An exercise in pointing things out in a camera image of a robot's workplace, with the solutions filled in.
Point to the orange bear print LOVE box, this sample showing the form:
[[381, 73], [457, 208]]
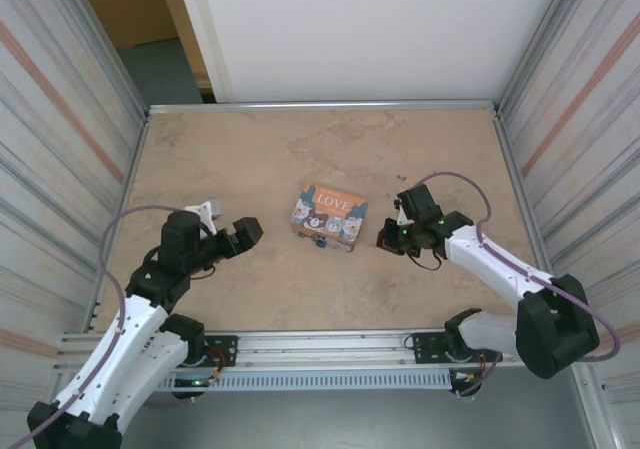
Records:
[[330, 214]]

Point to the small blue padlock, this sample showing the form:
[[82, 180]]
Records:
[[320, 242]]

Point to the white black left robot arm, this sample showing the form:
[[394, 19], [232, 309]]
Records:
[[135, 334]]

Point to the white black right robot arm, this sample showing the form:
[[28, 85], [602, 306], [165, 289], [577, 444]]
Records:
[[500, 264]]

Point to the aluminium table edge bar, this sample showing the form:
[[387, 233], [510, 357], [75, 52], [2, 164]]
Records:
[[515, 169], [325, 107], [131, 169]]

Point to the tan wooden door edge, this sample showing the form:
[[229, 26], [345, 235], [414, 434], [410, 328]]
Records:
[[186, 34]]

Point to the brown cardboard board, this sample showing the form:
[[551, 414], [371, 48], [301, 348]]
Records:
[[130, 4]]

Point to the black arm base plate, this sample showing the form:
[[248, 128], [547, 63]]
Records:
[[225, 344], [422, 346]]

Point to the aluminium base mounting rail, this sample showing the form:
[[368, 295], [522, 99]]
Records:
[[325, 349]]

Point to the aluminium frame post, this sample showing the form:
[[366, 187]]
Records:
[[540, 39], [115, 49]]

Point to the white door frame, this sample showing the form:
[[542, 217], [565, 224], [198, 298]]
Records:
[[200, 19]]

